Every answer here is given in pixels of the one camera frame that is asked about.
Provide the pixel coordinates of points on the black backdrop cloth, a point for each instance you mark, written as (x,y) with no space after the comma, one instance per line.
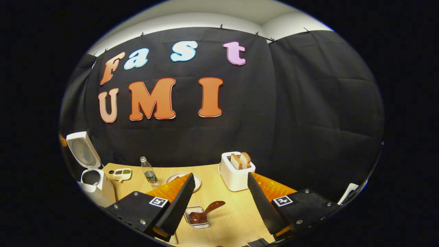
(308,103)

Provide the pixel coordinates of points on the white divided bean dish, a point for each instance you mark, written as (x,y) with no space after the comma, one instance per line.
(121,174)

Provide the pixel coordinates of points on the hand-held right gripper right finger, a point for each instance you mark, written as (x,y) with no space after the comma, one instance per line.
(262,206)

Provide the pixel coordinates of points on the white toaster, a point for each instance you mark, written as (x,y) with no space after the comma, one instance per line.
(235,178)

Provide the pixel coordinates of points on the toast bread slice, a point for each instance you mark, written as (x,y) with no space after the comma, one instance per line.
(236,162)
(245,158)

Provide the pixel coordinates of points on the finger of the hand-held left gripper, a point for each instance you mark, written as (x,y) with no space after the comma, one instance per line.
(63,141)

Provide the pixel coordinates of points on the white oval plate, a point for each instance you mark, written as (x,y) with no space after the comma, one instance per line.
(173,176)

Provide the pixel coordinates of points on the brown wooden spoon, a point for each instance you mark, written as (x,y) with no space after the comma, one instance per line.
(205,212)

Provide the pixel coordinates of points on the clear plastic water bottle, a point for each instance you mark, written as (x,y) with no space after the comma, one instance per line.
(150,175)

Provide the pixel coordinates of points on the white rice cooker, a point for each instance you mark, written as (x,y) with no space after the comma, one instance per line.
(101,192)

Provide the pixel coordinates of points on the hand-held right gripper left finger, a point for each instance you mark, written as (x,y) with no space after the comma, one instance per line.
(180,202)

